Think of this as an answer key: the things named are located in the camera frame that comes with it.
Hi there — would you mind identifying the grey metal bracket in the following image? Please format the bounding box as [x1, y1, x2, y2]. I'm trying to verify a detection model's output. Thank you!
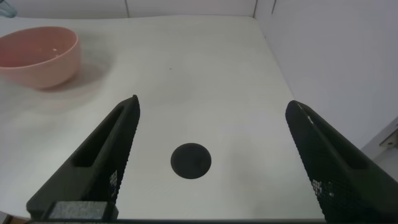
[377, 123, 398, 149]

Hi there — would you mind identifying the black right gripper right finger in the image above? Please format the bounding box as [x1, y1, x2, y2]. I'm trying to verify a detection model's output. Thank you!
[285, 100, 398, 224]

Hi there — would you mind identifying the transparent blue ribbed cup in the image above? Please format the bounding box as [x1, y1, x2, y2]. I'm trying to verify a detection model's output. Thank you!
[0, 0, 18, 19]

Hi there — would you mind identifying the pink bowl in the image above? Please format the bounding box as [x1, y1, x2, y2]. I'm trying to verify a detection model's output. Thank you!
[0, 26, 82, 90]

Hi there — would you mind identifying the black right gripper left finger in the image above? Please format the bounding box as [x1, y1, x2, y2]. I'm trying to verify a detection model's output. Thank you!
[26, 95, 141, 220]

